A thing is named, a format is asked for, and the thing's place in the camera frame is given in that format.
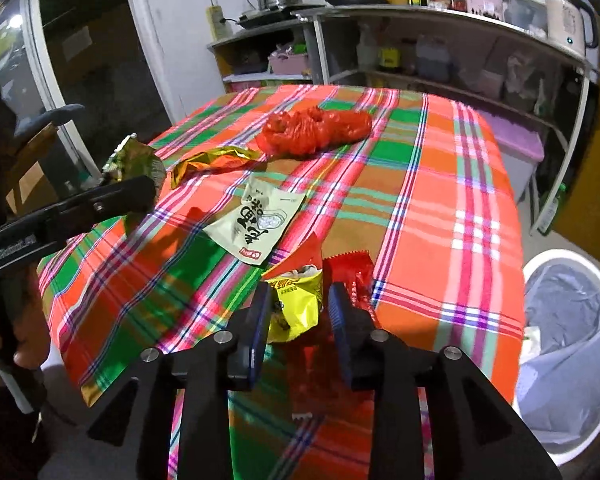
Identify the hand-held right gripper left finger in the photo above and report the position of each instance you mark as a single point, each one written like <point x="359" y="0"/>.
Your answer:
<point x="261" y="330"/>

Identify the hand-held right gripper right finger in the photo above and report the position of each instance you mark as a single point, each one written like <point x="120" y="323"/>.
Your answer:
<point x="341" y="330"/>

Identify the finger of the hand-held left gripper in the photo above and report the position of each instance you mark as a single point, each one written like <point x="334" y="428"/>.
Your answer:
<point x="125" y="196"/>

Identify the gold green snack wrapper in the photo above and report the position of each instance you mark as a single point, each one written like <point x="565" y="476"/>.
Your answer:
<point x="130" y="160"/>

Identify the yellow snack packet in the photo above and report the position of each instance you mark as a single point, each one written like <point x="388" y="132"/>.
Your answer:
<point x="295" y="305"/>

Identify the red snack wrapper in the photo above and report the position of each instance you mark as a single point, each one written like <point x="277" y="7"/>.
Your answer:
<point x="352" y="270"/>

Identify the white trash bin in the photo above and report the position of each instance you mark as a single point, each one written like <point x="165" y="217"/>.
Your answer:
<point x="565" y="452"/>

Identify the person's left hand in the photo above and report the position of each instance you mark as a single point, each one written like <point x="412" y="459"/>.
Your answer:
<point x="30" y="335"/>

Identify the gold orange snack wrapper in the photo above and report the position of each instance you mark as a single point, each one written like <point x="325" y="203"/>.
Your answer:
<point x="215" y="160"/>

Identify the grey padded seat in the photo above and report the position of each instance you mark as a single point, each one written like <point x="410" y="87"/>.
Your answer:
<point x="50" y="119"/>

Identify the white green snack packet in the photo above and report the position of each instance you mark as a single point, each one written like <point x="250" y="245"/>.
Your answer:
<point x="252" y="220"/>

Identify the plaid tablecloth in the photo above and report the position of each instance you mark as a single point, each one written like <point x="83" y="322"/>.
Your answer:
<point x="405" y="210"/>

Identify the low wooden shelf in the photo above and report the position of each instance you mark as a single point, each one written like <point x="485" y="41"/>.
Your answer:
<point x="240" y="40"/>

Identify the pale power strip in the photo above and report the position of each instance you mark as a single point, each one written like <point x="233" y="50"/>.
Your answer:
<point x="218" y="22"/>

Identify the red plastic bag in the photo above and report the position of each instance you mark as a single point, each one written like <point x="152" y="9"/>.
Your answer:
<point x="315" y="130"/>

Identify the pink basket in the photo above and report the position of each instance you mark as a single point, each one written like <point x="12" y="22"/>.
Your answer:
<point x="289" y="62"/>

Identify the clear bin liner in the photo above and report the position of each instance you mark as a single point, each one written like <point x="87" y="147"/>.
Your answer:
<point x="570" y="360"/>

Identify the black induction cooker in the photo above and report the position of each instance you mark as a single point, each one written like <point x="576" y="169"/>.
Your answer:
<point x="270" y="16"/>

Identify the storage box with purple lid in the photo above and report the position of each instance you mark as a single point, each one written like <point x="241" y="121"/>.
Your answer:
<point x="515" y="140"/>

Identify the bottle with yellow label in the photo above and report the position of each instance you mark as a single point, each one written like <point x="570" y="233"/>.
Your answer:
<point x="389" y="57"/>

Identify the blue plastic jug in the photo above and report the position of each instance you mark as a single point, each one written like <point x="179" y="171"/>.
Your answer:
<point x="432" y="60"/>

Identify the yellow wooden door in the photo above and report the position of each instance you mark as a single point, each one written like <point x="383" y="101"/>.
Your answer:
<point x="595" y="185"/>

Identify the grey shelf unit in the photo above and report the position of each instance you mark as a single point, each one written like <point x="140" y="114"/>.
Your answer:
<point x="430" y="17"/>

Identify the pink utensil holder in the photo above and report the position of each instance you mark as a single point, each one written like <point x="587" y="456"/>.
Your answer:
<point x="484" y="6"/>

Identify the clear plastic container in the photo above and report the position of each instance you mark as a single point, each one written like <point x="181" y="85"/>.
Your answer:
<point x="524" y="10"/>

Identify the white electric kettle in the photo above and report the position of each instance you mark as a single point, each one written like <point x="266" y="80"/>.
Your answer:
<point x="562" y="17"/>

